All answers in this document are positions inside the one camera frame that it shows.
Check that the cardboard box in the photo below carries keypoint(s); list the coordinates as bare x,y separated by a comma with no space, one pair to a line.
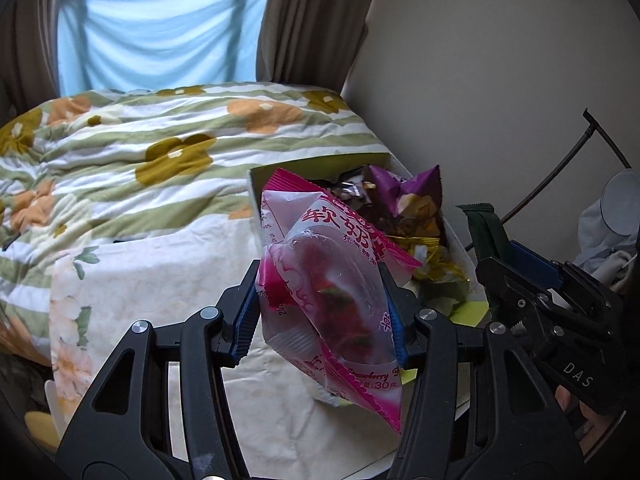
345,166

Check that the pink strawberry snack packet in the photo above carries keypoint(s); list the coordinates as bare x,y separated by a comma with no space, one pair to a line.
320,310

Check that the light blue cloth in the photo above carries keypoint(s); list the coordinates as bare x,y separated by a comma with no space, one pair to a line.
160,35

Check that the person's right hand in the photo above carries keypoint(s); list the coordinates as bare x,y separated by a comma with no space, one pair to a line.
564,397

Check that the brown curtain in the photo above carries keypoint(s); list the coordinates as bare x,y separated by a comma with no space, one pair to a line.
30,35
310,20

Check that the floral striped blanket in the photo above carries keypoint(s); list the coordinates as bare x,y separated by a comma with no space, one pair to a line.
150,120

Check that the dark brown snack packet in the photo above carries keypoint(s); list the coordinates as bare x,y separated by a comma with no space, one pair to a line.
350,192

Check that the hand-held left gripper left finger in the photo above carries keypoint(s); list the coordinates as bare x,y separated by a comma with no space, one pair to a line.
245,325

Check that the yellow soft object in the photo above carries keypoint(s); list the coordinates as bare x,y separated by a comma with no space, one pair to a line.
40,430

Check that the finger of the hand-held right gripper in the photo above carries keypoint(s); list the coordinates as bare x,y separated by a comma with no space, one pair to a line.
535,265
500,277

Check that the purple snack packet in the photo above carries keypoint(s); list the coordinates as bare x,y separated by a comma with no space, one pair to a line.
385,185

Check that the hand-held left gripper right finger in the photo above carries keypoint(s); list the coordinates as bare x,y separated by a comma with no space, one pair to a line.
398,335

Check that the yellow snack packet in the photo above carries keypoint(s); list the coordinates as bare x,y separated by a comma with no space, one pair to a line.
435,260

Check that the cream floral pillow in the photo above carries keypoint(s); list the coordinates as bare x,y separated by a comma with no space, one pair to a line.
150,285

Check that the thin black rod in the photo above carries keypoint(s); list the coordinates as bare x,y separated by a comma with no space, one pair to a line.
560,170

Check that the pale crumpled clothing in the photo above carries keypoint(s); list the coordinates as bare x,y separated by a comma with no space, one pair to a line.
600,255

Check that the dark green snack packet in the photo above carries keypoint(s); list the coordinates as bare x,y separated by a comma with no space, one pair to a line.
482,230

